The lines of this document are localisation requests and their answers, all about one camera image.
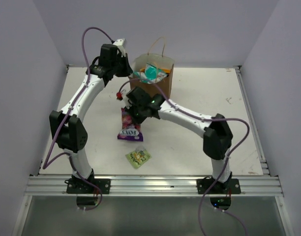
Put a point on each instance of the aluminium front rail frame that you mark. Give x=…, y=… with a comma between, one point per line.
x=154, y=186

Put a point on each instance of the orange Kettle honey dijon chips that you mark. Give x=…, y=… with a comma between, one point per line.
x=166, y=71

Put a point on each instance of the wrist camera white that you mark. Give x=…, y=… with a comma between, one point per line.
x=120, y=43
x=123, y=98

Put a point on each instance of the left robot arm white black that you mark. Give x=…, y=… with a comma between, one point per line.
x=67, y=128

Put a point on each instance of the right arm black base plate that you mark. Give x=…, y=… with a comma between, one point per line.
x=232, y=186

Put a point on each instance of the aluminium right side rail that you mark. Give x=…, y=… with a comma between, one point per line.
x=252, y=123

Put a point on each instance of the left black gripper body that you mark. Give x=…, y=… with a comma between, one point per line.
x=118, y=63

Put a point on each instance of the small green snack packet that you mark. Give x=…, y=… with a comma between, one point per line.
x=138, y=157

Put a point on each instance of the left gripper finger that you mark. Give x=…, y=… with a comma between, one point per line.
x=125, y=62
x=124, y=72

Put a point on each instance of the teal snack packet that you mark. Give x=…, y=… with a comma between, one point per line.
x=150, y=74

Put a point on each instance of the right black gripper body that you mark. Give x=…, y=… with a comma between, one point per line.
x=137, y=115

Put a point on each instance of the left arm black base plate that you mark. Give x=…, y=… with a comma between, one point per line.
x=96, y=186

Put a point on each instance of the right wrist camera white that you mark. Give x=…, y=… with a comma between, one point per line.
x=123, y=98

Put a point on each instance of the purple Fox's candy bag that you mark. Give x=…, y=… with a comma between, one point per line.
x=129, y=131

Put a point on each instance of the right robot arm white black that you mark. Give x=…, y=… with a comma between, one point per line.
x=215, y=131

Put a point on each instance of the brown paper bag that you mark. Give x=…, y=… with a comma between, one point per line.
x=161, y=61

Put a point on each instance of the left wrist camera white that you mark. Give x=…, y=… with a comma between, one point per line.
x=120, y=43

